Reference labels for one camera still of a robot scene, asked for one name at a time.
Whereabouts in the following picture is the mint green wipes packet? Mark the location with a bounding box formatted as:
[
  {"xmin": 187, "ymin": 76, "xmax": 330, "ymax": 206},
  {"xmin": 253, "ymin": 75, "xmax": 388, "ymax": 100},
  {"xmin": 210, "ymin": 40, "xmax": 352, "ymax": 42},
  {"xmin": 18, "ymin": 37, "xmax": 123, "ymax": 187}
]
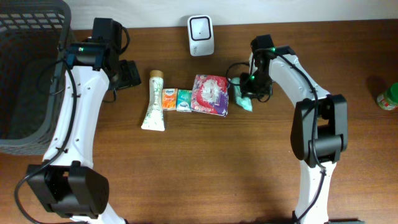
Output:
[{"xmin": 230, "ymin": 77, "xmax": 252, "ymax": 112}]

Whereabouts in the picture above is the red purple floral pack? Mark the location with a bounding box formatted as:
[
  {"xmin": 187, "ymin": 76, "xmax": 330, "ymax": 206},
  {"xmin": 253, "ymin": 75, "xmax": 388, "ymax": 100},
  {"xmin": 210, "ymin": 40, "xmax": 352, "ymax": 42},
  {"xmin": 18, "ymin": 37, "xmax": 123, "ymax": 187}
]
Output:
[{"xmin": 190, "ymin": 75, "xmax": 229, "ymax": 116}]

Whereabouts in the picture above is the orange tissue packet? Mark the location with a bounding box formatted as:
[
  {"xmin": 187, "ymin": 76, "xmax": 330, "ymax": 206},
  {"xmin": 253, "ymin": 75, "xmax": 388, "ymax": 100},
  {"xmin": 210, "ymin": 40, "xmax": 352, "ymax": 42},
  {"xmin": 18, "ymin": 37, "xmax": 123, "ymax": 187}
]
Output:
[{"xmin": 162, "ymin": 88, "xmax": 178, "ymax": 111}]

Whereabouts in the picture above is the white tube with brown cap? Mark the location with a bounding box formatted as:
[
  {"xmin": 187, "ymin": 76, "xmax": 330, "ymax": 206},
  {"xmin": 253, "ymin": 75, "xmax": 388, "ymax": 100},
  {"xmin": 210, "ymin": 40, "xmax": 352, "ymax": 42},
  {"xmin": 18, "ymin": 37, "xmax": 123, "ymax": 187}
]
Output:
[{"xmin": 141, "ymin": 70, "xmax": 165, "ymax": 131}]

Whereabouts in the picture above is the teal tissue packet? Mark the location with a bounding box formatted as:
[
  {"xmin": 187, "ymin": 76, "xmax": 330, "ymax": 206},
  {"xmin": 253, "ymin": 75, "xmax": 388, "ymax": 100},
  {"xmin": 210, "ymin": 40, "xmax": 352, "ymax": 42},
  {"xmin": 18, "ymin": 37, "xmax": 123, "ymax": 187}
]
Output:
[{"xmin": 176, "ymin": 90, "xmax": 192, "ymax": 112}]

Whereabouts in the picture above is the green lid glass jar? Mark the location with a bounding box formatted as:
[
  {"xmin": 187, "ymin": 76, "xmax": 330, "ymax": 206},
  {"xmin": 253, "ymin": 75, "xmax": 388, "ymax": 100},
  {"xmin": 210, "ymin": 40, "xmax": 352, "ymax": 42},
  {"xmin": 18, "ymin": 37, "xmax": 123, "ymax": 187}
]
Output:
[{"xmin": 376, "ymin": 83, "xmax": 398, "ymax": 111}]

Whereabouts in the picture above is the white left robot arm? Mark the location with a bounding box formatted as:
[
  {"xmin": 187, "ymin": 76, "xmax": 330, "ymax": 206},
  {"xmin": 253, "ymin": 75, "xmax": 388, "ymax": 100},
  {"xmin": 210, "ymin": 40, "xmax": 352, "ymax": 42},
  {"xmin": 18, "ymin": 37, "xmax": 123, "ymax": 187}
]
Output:
[{"xmin": 21, "ymin": 18, "xmax": 141, "ymax": 223}]

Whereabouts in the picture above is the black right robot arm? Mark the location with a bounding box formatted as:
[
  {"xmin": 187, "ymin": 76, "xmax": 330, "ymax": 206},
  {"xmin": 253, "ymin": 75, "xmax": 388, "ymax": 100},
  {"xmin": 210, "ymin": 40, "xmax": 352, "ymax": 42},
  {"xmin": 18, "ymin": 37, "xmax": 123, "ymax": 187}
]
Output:
[{"xmin": 239, "ymin": 34, "xmax": 348, "ymax": 223}]

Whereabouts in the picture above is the white black barcode scanner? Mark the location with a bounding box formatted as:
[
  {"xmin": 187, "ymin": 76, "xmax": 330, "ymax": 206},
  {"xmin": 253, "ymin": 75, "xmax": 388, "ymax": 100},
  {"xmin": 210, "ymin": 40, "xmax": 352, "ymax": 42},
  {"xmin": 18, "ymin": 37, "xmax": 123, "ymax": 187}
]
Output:
[{"xmin": 187, "ymin": 15, "xmax": 215, "ymax": 57}]

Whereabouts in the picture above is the grey plastic mesh basket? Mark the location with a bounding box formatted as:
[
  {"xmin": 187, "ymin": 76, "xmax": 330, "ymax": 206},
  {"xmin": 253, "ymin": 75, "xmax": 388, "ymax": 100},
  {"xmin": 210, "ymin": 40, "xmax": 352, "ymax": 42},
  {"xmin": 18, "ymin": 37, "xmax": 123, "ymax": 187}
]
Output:
[{"xmin": 1, "ymin": 0, "xmax": 75, "ymax": 155}]

